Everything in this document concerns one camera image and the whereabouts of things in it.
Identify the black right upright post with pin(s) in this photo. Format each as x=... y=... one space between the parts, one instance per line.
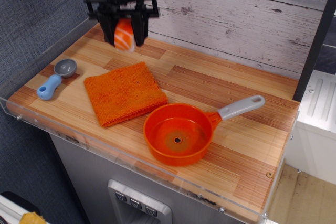
x=317 y=43

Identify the salmon nigiri sushi toy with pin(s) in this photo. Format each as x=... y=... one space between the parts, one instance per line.
x=124 y=35

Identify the orange folded cloth napkin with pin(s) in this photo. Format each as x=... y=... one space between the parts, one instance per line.
x=123 y=94

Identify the grey toy fridge cabinet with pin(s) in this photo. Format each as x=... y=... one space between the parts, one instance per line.
x=89 y=174

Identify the orange toy pan grey handle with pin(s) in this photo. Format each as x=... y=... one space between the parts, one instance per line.
x=179 y=134

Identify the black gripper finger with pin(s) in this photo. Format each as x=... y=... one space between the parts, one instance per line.
x=139 y=23
x=108 y=22

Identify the blue grey toy scoop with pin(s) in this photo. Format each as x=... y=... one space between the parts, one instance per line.
x=63 y=69

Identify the clear acrylic table guard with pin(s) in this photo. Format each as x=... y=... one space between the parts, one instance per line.
x=207 y=57

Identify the silver dispenser button panel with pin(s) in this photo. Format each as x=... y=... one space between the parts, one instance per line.
x=132 y=206

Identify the black yellow object bottom left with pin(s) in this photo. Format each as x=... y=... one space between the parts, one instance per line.
x=14 y=208

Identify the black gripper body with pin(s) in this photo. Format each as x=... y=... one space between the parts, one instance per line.
x=127 y=8

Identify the white plastic ridged block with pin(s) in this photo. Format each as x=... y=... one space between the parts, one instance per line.
x=311 y=146

